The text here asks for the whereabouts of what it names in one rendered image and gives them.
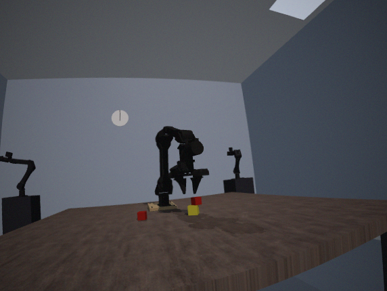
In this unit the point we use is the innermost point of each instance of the red cube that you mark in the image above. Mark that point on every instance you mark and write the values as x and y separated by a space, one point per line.
196 200
141 215

